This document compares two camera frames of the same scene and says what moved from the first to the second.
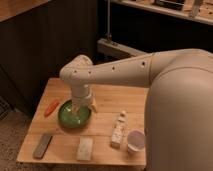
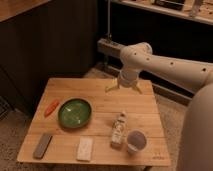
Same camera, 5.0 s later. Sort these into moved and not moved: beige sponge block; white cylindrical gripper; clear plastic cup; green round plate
Moved: white cylindrical gripper
Not moved: beige sponge block; clear plastic cup; green round plate
